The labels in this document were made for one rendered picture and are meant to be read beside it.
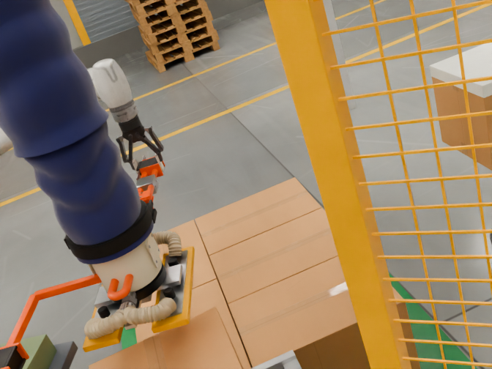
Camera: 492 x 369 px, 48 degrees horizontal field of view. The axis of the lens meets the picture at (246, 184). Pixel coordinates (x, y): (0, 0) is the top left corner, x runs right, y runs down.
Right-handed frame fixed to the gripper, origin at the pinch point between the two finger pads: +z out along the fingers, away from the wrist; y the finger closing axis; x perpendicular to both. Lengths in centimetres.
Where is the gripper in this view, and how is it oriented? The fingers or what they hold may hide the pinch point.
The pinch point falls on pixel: (148, 167)
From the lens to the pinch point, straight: 208.1
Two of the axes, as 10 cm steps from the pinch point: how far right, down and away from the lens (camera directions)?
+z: 3.0, 8.4, 4.5
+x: -0.3, -4.6, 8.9
